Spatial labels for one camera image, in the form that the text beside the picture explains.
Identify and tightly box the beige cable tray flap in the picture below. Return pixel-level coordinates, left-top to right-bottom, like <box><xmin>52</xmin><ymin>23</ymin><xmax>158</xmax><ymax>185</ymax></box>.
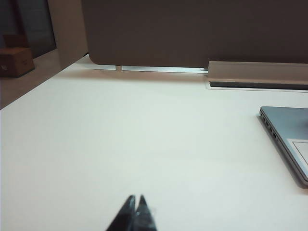
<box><xmin>207</xmin><ymin>61</ymin><xmax>308</xmax><ymax>85</ymax></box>

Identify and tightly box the large brown cardboard box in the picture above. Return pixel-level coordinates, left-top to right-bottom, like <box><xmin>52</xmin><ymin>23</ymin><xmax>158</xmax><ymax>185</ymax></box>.
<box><xmin>0</xmin><ymin>47</ymin><xmax>36</xmax><ymax>78</ymax></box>

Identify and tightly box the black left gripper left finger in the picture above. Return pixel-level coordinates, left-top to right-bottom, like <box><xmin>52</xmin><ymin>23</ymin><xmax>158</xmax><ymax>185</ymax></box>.
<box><xmin>105</xmin><ymin>194</ymin><xmax>137</xmax><ymax>231</ymax></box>

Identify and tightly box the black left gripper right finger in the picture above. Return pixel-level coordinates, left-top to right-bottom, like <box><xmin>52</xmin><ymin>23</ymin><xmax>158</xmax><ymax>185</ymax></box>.
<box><xmin>136</xmin><ymin>194</ymin><xmax>158</xmax><ymax>231</ymax></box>

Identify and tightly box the silver closed Dell laptop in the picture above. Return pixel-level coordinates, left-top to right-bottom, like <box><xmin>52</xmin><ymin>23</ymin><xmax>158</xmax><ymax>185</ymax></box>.
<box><xmin>259</xmin><ymin>105</ymin><xmax>308</xmax><ymax>189</ymax></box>

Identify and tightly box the brown fabric desk divider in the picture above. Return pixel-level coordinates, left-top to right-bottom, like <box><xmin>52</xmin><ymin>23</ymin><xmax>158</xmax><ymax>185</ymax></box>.
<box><xmin>80</xmin><ymin>0</ymin><xmax>308</xmax><ymax>71</ymax></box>

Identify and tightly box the silver divider mounting rail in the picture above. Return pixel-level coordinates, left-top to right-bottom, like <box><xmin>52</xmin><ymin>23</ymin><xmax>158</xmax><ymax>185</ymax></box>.
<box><xmin>92</xmin><ymin>64</ymin><xmax>117</xmax><ymax>71</ymax></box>
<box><xmin>121</xmin><ymin>65</ymin><xmax>209</xmax><ymax>74</ymax></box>

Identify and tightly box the white sticker on laptop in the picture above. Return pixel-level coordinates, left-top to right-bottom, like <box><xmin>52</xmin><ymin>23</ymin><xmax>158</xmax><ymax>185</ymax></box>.
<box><xmin>286</xmin><ymin>138</ymin><xmax>308</xmax><ymax>180</ymax></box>

